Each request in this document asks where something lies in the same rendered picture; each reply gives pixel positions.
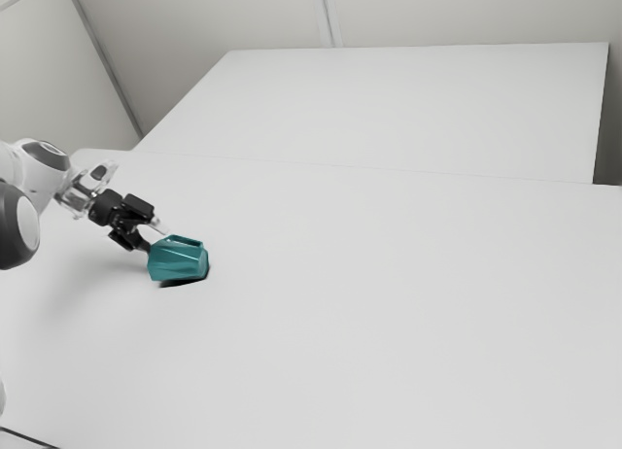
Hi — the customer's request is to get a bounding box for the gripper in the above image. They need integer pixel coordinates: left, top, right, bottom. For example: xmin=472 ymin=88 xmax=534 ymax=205
xmin=87 ymin=188 xmax=169 ymax=261

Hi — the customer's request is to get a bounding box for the teal faceted mug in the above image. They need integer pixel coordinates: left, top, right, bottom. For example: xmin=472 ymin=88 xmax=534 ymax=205
xmin=145 ymin=233 xmax=213 ymax=283

